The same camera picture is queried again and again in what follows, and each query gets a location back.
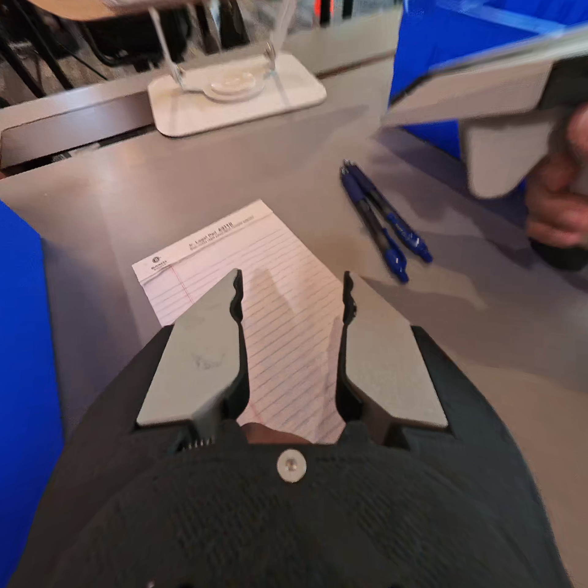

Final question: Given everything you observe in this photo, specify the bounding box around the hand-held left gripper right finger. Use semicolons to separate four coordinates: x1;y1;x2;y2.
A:
337;271;448;445

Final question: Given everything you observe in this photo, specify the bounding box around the clear acrylic holder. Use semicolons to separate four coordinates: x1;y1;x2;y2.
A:
147;0;295;103

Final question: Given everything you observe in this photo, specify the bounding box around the person's right hand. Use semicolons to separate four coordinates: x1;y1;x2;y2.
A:
525;105;588;249

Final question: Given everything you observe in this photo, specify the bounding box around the blue retractable pen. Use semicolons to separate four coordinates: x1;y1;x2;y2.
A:
339;165;410;284
344;159;434;264

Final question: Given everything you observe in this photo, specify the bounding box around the black office chair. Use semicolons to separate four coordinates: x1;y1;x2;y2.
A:
78;7;194;70

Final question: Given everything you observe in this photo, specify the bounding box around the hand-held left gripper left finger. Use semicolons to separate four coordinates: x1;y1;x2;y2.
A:
136;269;251;426

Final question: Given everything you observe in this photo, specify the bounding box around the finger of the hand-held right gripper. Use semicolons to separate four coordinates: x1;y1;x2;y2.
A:
428;25;588;77
380;59;553;129

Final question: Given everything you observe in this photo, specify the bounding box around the white stand base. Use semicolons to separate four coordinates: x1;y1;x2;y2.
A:
148;51;328;138

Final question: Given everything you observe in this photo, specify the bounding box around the white lined legal pad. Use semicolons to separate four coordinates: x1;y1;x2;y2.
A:
132;198;351;444

